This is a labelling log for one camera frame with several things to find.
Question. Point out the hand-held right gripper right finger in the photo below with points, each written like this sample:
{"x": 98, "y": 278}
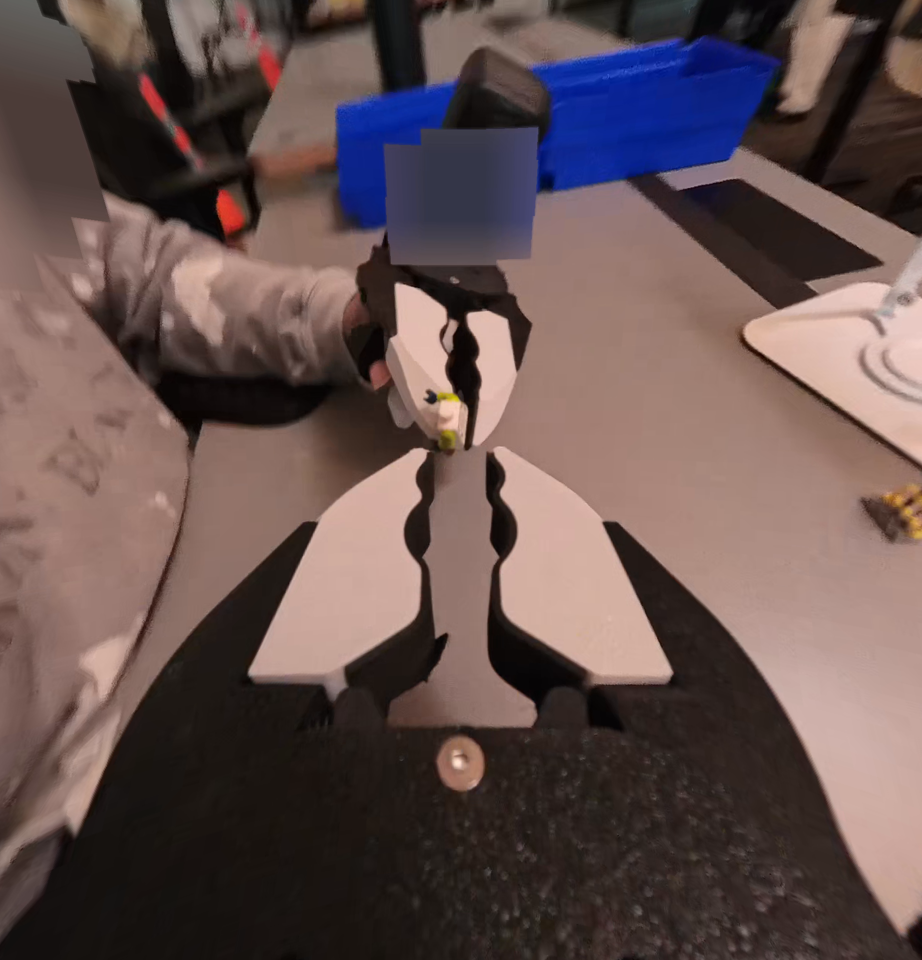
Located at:
{"x": 581, "y": 600}

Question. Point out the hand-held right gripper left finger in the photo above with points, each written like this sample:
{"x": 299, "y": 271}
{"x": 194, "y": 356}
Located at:
{"x": 341, "y": 600}

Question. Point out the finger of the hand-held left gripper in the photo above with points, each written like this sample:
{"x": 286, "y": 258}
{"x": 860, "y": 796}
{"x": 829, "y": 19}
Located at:
{"x": 498, "y": 360}
{"x": 419, "y": 353}

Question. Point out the white booklet stand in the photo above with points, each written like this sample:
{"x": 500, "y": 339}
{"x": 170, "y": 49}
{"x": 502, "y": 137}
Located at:
{"x": 836, "y": 360}

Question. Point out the small yellow lego piece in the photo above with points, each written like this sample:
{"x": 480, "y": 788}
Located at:
{"x": 918, "y": 507}

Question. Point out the person's left forearm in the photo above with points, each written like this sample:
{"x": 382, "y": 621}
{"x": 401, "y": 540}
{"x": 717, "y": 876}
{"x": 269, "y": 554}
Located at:
{"x": 221, "y": 300}

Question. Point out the person's left hand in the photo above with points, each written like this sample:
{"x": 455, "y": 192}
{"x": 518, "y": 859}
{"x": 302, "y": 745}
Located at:
{"x": 368, "y": 345}

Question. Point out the black mesh office chair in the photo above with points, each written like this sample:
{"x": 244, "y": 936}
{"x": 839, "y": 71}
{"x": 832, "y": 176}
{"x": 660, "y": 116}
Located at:
{"x": 244, "y": 402}

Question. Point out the orange traffic cone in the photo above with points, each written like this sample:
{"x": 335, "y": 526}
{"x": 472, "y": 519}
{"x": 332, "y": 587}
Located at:
{"x": 191, "y": 150}

